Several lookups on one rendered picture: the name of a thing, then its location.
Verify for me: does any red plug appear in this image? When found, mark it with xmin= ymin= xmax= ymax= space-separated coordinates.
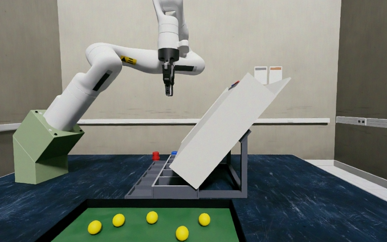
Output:
xmin=152 ymin=152 xmax=160 ymax=161

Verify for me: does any yellow ball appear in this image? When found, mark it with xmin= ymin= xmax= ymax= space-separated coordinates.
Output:
xmin=113 ymin=214 xmax=125 ymax=227
xmin=176 ymin=226 xmax=189 ymax=241
xmin=146 ymin=211 xmax=158 ymax=224
xmin=199 ymin=213 xmax=210 ymax=226
xmin=88 ymin=221 xmax=102 ymax=234

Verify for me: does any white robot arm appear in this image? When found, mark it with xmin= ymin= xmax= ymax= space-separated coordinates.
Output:
xmin=43 ymin=0 xmax=205 ymax=131

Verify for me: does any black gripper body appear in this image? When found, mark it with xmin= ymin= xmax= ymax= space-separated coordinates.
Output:
xmin=158 ymin=48 xmax=179 ymax=70

